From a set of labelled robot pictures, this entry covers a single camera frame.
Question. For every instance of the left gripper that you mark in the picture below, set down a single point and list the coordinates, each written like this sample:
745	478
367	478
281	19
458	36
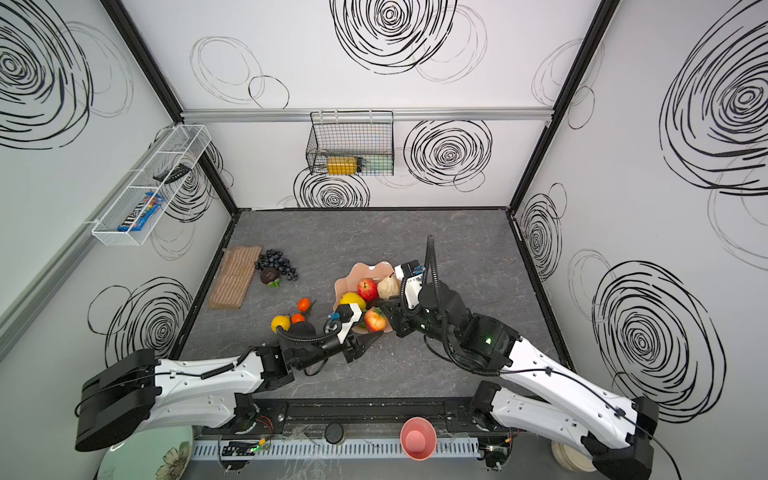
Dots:
357	342

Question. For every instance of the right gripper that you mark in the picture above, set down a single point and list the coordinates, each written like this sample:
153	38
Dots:
399	308

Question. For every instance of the red green apple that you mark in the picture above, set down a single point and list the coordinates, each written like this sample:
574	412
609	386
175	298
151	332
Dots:
375	320

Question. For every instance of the beige pale fruit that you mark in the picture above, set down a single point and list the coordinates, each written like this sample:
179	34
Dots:
388	288

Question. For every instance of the yellow lemon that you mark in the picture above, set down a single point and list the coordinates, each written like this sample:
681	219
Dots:
352	298

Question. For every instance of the red crinkled fruit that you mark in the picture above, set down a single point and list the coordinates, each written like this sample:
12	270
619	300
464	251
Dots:
368	289

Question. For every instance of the pink wavy fruit bowl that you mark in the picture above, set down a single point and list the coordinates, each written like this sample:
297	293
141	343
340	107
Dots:
360	272

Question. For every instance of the small yellow fruit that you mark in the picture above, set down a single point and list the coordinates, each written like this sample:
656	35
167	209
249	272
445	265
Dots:
280	322

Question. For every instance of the dark brown mangosteen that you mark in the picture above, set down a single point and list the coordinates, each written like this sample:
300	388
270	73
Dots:
271	277

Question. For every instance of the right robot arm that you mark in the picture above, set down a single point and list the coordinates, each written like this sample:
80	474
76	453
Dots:
525	389

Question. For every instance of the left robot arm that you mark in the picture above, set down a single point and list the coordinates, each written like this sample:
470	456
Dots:
142	392

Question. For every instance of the orange tangerine upper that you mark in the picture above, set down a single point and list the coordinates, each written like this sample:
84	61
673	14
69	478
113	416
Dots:
303	305

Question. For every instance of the black round knob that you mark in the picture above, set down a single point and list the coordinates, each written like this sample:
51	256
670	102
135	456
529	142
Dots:
334	433

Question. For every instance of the pink cup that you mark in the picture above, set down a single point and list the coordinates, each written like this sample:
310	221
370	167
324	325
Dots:
418	439

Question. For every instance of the dark grape bunch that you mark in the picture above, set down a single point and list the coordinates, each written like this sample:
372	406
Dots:
276	258

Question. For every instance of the brown woven mat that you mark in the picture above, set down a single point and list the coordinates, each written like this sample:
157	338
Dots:
235	276

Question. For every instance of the green item in basket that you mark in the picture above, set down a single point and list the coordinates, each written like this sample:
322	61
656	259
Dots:
377	165

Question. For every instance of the yellow bottle in basket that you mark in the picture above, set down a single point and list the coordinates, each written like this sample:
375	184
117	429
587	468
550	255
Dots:
338	165

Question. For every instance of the green floral plate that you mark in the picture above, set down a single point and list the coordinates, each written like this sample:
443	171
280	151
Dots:
154	454

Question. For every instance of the black remote control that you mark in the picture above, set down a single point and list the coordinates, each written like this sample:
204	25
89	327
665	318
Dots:
173	174

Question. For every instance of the blue candy packet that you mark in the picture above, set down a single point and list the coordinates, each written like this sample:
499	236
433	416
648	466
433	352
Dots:
142	212

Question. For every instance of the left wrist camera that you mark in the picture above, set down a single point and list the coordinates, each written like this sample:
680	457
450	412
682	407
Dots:
344	318

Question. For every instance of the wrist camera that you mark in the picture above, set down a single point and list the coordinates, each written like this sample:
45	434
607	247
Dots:
344	318
410	275

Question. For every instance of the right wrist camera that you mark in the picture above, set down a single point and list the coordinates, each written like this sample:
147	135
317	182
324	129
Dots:
410	275

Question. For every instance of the white slotted cable duct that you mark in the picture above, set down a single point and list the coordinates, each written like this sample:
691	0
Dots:
355	449

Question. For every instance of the black wire basket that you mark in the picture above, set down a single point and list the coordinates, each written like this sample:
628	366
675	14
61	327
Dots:
347	139

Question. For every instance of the white wire shelf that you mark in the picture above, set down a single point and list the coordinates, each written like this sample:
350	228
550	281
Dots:
185	200

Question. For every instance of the aluminium wall rail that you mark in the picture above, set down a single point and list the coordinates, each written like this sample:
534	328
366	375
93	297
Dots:
254	115

